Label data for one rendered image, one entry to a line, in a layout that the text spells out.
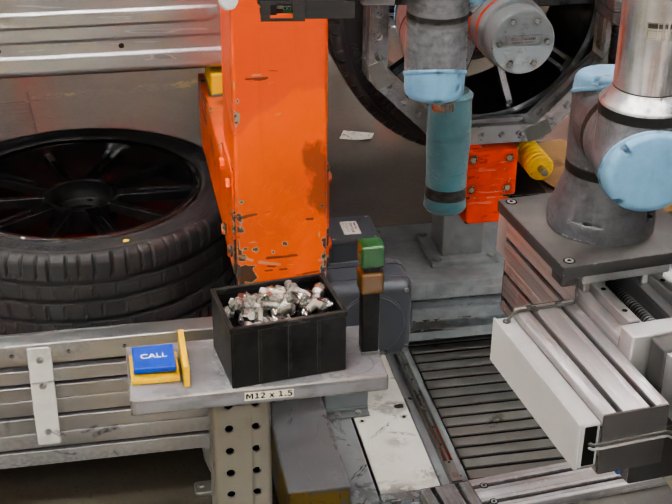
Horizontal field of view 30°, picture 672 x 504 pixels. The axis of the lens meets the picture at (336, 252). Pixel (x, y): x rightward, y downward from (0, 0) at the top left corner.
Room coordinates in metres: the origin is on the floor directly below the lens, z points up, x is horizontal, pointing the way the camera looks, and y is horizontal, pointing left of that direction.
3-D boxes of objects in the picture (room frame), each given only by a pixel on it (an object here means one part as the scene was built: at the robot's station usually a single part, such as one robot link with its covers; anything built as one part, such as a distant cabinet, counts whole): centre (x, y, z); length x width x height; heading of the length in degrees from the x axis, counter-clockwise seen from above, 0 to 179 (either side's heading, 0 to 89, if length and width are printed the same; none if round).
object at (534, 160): (2.61, -0.42, 0.51); 0.29 x 0.06 x 0.06; 11
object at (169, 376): (1.77, 0.30, 0.45); 0.08 x 0.08 x 0.01; 11
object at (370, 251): (1.84, -0.06, 0.64); 0.04 x 0.04 x 0.04; 11
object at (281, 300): (1.81, 0.10, 0.51); 0.20 x 0.14 x 0.13; 108
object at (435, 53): (1.48, -0.12, 1.11); 0.11 x 0.08 x 0.11; 3
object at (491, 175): (2.52, -0.31, 0.48); 0.16 x 0.12 x 0.17; 11
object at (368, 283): (1.84, -0.06, 0.59); 0.04 x 0.04 x 0.04; 11
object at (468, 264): (2.65, -0.29, 0.32); 0.40 x 0.30 x 0.28; 101
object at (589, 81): (1.60, -0.38, 0.98); 0.13 x 0.12 x 0.14; 3
